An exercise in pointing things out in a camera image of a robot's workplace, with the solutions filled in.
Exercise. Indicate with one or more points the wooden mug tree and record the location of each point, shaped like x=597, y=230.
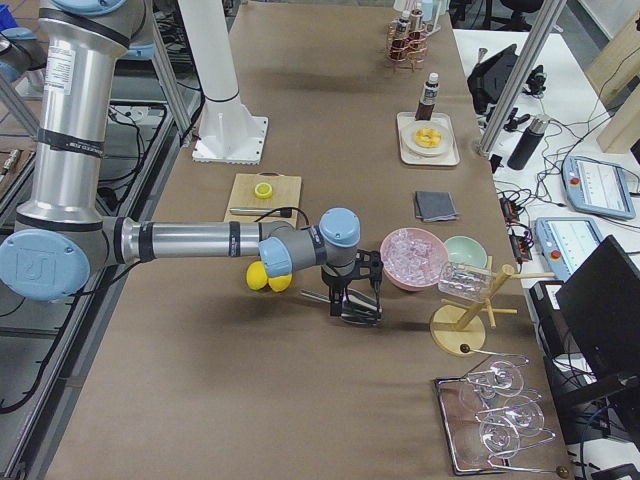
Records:
x=457, y=328

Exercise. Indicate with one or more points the cream rabbit tray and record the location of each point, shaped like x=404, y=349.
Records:
x=449, y=159

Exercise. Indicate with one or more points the blue teach pendant tablet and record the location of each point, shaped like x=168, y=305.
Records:
x=597, y=187

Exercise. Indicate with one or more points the black thermos bottle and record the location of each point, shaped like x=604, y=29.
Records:
x=528, y=142

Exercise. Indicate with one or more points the pink bowl with ice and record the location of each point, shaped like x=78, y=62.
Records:
x=413, y=258

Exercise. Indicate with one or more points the tea bottle in rack rear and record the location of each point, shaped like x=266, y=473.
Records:
x=416, y=27

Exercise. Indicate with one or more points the white round plate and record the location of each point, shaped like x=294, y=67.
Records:
x=444, y=147

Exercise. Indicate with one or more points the tea bottle in rack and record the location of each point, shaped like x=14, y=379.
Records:
x=416, y=27
x=399, y=40

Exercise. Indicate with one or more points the wine glass front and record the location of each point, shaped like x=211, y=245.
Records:
x=503, y=441

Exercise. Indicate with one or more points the wine glass rack tray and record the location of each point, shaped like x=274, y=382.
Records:
x=468, y=455

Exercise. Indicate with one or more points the grey folded cloth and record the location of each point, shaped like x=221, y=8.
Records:
x=434, y=206

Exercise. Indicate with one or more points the green bowl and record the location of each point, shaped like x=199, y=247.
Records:
x=466, y=250

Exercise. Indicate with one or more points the glass mug on tree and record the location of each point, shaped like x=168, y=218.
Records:
x=465, y=281

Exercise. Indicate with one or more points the tea bottle on tray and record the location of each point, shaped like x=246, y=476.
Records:
x=428, y=97

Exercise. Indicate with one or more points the copper wire bottle rack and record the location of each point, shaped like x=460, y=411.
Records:
x=414, y=60

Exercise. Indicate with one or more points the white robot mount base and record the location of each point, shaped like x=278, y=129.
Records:
x=227, y=132

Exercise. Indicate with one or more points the wine glass middle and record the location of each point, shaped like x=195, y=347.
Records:
x=523, y=411

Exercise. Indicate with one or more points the yellow lemon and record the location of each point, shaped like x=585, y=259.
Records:
x=256, y=277
x=280, y=283

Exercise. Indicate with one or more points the wine glass rear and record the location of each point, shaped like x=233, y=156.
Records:
x=502, y=378

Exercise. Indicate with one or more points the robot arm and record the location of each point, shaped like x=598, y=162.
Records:
x=22, y=54
x=73, y=223

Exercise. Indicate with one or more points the lemon half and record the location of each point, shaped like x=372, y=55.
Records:
x=263, y=190

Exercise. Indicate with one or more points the tea bottle in rack front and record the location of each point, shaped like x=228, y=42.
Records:
x=399, y=40

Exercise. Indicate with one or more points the black monitor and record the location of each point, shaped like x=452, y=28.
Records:
x=600, y=305

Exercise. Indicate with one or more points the metal scoop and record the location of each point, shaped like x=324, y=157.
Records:
x=358, y=308

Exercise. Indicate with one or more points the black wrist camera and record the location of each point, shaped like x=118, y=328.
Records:
x=369, y=266

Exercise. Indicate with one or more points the bamboo cutting board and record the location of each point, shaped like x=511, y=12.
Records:
x=287, y=190

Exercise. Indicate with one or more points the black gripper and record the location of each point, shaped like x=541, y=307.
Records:
x=334, y=282

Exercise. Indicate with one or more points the steel muddler black tip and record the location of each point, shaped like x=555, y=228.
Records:
x=283, y=212

